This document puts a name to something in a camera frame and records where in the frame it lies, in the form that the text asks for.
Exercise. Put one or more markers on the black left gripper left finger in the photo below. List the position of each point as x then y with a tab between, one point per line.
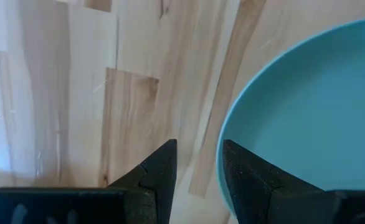
76	207

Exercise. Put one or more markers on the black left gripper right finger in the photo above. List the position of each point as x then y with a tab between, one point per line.
294	207

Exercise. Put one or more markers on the sage green plate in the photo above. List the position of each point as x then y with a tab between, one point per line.
319	109

